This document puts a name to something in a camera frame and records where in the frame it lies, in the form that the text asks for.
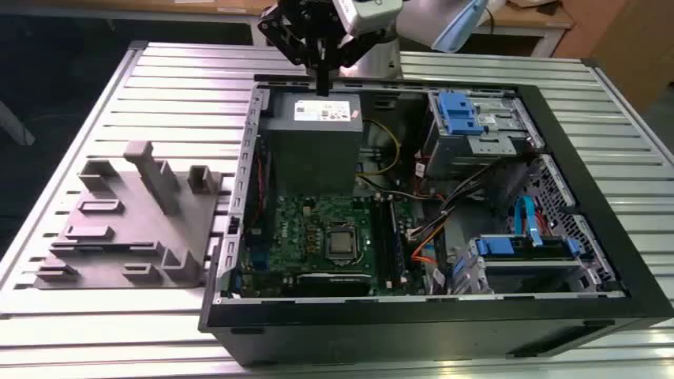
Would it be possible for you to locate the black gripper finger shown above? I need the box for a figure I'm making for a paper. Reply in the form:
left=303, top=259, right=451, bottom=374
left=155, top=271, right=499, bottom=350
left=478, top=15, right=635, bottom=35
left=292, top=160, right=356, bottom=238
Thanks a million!
left=323, top=30, right=392, bottom=98
left=256, top=9, right=326, bottom=98

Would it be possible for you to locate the blue drive latch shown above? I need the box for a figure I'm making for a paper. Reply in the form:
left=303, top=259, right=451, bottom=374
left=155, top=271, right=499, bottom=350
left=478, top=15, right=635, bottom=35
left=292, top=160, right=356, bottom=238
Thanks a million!
left=435, top=91, right=484, bottom=136

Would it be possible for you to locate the wooden desk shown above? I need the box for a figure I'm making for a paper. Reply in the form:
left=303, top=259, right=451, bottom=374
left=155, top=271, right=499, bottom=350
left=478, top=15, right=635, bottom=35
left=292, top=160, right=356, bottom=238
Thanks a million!
left=0, top=0, right=577, bottom=59

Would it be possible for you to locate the grey power supply unit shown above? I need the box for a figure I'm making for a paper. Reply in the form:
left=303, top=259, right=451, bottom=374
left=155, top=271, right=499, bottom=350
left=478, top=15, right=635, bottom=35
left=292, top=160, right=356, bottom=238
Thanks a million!
left=260, top=92, right=366, bottom=197

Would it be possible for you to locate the green motherboard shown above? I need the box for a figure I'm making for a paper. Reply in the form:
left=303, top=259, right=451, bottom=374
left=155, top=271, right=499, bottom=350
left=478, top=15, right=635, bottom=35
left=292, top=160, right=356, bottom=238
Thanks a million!
left=238, top=192, right=428, bottom=298

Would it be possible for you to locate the brown wooden cabinet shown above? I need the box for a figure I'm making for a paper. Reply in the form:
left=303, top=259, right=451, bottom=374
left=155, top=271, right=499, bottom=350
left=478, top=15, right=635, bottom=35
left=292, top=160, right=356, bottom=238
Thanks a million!
left=551, top=0, right=674, bottom=116

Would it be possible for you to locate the silver CPU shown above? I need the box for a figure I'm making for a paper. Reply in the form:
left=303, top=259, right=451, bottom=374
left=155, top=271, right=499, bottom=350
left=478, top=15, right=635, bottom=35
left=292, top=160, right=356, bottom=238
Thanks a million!
left=327, top=231, right=362, bottom=257

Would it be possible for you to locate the grey parts rack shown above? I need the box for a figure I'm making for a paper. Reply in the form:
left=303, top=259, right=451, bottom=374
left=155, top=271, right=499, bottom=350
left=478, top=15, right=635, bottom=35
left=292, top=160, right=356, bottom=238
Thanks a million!
left=32, top=140, right=234, bottom=292

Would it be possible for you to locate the CPU socket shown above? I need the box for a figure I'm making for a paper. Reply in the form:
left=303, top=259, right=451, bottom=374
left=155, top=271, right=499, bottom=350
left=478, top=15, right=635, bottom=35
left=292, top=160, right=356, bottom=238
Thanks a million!
left=319, top=220, right=366, bottom=266

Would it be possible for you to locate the grey chair leg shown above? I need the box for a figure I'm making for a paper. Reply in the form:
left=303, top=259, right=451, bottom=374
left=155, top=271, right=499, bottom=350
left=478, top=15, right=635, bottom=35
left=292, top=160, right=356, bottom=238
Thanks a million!
left=0, top=100, right=37, bottom=147

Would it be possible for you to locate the hard disk in blue carrier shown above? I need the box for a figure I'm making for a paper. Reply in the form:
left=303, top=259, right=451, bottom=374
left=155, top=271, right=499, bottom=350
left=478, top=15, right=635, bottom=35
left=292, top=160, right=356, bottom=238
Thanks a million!
left=470, top=234, right=585, bottom=265

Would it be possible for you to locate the black graphics card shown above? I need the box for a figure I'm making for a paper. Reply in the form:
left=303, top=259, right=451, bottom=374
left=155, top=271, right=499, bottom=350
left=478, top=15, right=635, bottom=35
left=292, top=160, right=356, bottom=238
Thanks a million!
left=292, top=272, right=372, bottom=298

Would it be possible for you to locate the black PC case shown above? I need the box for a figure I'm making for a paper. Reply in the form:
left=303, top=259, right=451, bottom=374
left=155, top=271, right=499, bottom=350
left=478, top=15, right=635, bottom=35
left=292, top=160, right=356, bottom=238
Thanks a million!
left=198, top=73, right=674, bottom=368

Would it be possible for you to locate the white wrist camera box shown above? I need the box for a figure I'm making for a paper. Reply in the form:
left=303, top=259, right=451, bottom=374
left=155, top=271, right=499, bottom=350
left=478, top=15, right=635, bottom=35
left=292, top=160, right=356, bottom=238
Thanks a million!
left=334, top=0, right=402, bottom=41

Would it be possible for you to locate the yellow wire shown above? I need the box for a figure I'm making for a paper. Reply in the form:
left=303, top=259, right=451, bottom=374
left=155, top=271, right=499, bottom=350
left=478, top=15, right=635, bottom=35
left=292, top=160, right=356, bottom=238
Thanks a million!
left=362, top=119, right=404, bottom=178

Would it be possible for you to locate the red wire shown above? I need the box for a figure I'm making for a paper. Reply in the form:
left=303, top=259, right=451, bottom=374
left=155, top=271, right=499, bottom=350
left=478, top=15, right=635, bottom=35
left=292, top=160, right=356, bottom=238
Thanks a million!
left=251, top=133, right=266, bottom=235

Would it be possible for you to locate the black wire bundle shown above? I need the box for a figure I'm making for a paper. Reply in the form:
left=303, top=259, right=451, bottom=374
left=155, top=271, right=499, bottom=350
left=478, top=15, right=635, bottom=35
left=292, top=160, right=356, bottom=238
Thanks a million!
left=408, top=157, right=529, bottom=238

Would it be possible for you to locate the orange wire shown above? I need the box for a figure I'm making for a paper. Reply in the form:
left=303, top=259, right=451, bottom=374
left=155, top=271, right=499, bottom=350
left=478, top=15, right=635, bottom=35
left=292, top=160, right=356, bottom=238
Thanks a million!
left=412, top=227, right=450, bottom=265

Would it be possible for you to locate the blue flat data wire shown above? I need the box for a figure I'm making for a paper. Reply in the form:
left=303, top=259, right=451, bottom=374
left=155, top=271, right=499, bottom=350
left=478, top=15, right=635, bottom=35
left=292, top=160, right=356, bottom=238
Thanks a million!
left=513, top=195, right=547, bottom=249

